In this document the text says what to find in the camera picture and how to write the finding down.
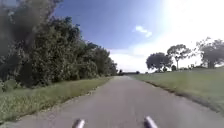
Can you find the grass verge with trees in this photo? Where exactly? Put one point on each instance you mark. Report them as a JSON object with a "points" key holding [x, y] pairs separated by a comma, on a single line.
{"points": [[40, 98]]}

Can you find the row of dense trees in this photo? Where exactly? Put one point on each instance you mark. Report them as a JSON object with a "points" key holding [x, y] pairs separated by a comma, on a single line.
{"points": [[56, 50]]}

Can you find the tall thin-crowned tree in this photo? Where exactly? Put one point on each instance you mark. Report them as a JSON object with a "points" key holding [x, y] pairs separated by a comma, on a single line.
{"points": [[179, 51]]}

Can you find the grey asphalt path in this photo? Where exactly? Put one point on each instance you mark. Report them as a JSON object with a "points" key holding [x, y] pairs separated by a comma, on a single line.
{"points": [[123, 100]]}

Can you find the sloping grass field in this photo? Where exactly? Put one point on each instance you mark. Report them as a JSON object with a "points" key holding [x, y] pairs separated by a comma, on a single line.
{"points": [[193, 85]]}

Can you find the robot's own part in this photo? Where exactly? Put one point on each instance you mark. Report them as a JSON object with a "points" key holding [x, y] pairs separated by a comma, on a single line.
{"points": [[150, 122], [79, 124]]}

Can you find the round dark tree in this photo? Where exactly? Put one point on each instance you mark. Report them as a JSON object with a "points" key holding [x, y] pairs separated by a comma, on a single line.
{"points": [[158, 61]]}

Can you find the large spreading tree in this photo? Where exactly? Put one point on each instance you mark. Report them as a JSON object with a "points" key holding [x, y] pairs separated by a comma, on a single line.
{"points": [[212, 51]]}

